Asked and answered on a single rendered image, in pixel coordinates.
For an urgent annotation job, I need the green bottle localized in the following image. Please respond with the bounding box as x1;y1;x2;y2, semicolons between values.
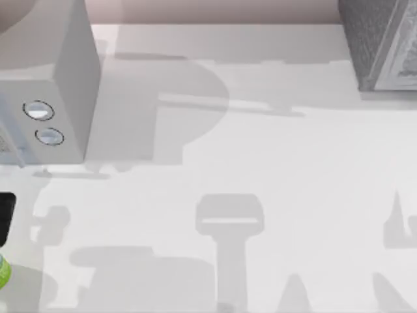
0;254;13;290

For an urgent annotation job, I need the grey cabinet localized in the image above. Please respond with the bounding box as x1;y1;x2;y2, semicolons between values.
338;0;417;93

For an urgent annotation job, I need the pale microwave oven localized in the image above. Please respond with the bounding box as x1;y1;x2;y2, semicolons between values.
0;0;102;169

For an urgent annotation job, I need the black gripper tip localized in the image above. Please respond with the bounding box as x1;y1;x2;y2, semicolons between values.
0;192;17;248

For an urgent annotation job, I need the small microwave knob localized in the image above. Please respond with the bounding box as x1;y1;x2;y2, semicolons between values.
34;127;65;147

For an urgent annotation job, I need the large microwave knob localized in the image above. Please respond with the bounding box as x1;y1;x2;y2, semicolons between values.
22;100;55;121

